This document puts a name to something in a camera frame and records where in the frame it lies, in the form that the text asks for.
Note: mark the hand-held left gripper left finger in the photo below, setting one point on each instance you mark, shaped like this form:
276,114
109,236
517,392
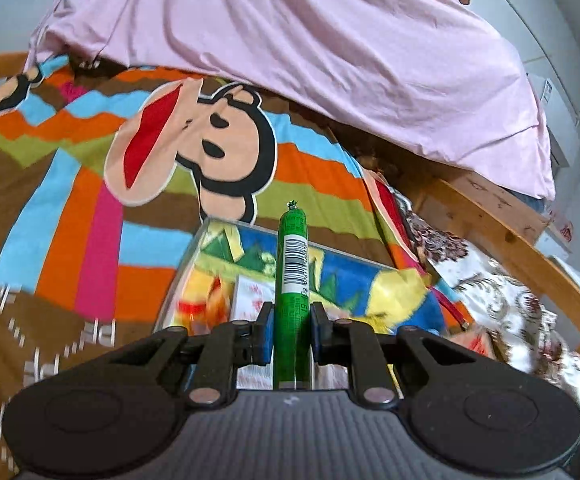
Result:
266,335

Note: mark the wooden bed frame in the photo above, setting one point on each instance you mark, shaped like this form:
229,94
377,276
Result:
495,230

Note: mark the green sausage stick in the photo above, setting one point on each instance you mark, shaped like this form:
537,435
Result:
292,310

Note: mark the white snack packet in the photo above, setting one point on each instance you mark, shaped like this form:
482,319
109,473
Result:
250,295

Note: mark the white cabinet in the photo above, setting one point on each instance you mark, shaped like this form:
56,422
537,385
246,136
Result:
560,35

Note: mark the orange snack packet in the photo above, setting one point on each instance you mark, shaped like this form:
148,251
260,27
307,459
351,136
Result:
203,305

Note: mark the monkey printed blanket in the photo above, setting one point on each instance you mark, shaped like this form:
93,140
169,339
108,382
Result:
69,210

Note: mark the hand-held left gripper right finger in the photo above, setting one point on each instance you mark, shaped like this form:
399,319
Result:
318,335

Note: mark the floral quilt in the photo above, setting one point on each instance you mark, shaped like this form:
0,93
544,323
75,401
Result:
510,300

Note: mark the blue cloth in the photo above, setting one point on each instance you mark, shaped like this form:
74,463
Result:
532,201

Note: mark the dinosaur picture tray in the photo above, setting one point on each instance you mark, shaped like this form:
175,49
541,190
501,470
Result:
355,280

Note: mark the pink bed sheet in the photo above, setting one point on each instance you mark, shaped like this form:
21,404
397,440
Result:
295,35

